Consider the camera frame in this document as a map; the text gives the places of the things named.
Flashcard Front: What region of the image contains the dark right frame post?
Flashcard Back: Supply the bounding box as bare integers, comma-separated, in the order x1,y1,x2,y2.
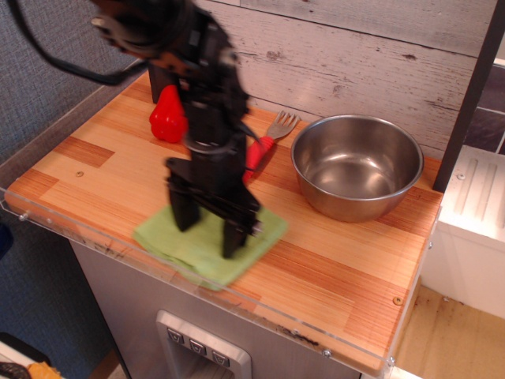
432,0,504,193

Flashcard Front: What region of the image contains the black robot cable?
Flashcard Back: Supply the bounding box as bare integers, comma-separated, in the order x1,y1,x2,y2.
7,0,151,87

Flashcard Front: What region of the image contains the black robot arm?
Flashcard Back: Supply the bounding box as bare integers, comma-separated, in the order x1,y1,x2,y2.
96,1,260,258

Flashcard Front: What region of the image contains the stainless steel bowl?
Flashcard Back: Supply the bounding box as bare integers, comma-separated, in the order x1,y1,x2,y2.
291,114,424,223

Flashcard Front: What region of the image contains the fork with red handle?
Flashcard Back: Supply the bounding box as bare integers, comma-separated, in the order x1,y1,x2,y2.
242,111,301,183

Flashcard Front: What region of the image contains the green cloth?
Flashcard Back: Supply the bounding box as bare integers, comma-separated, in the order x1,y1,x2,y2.
133,206,288,291

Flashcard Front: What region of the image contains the yellow object bottom left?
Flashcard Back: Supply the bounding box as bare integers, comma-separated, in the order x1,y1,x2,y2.
0,361,64,379

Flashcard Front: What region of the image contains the grey toy fridge cabinet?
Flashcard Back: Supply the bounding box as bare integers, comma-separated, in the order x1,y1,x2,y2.
71,242,360,378

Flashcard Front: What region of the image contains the silver dispenser panel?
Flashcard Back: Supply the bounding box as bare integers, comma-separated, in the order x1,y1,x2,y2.
155,310,253,378

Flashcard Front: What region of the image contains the clear acrylic edge guard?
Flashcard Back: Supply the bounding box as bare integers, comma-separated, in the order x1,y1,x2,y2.
5,179,442,378

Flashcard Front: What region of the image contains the red toy bell pepper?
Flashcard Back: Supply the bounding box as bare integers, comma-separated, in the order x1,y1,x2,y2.
149,84,189,143

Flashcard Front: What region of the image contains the white toy sink unit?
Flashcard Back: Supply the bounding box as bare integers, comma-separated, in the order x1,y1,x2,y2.
421,146,504,317

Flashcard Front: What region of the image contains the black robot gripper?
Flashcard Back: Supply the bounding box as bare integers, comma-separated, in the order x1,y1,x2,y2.
166,136,260,259

